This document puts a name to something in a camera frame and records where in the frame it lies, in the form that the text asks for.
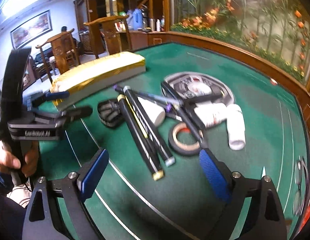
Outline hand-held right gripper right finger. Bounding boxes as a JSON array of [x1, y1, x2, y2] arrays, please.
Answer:
[[199, 148, 288, 240]]

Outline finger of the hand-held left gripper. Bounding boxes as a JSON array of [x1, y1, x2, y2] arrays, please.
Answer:
[[27, 91, 70, 111], [32, 106, 93, 126]]

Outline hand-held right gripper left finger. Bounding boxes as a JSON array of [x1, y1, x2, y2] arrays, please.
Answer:
[[22, 148, 110, 240]]

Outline black tape roll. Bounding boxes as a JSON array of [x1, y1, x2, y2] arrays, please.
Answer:
[[168, 122, 203, 155]]

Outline gold-edged white box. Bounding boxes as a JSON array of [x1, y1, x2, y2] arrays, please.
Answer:
[[50, 51, 146, 110]]

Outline black marker yellow caps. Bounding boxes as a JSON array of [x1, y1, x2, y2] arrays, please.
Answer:
[[117, 94, 165, 181]]

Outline black marker grey caps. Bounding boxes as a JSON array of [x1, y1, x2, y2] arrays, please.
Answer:
[[122, 86, 176, 167]]

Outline thick black pen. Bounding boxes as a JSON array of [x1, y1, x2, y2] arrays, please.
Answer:
[[161, 81, 206, 130]]

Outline person's left hand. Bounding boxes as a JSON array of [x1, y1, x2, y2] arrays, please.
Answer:
[[0, 140, 40, 178]]

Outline black binder clip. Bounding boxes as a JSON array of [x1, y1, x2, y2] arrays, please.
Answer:
[[97, 100, 126, 130]]

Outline carved wooden chair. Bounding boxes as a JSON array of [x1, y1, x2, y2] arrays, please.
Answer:
[[35, 29, 81, 75], [83, 14, 131, 58]]

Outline white bottle red label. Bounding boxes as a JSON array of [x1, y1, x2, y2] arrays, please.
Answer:
[[194, 103, 228, 128]]

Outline purple-capped pen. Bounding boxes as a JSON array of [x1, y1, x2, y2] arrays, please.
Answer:
[[113, 85, 185, 113]]

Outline eyeglasses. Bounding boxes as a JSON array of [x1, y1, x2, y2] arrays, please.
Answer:
[[293, 156, 308, 216]]

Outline round table dice console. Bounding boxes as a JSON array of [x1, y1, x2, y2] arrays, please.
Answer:
[[162, 72, 236, 105]]

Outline person's leg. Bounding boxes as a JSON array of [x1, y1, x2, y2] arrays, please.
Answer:
[[0, 196, 29, 240]]

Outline wooden sideboard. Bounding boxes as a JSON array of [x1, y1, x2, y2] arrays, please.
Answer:
[[116, 29, 172, 53]]

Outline blue thermos jug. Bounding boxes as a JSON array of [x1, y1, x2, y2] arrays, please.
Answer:
[[127, 8, 144, 30]]

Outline flower and bamboo display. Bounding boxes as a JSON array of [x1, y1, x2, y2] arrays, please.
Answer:
[[169, 0, 310, 85]]

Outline framed wall painting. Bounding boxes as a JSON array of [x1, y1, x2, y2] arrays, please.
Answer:
[[10, 10, 51, 50]]

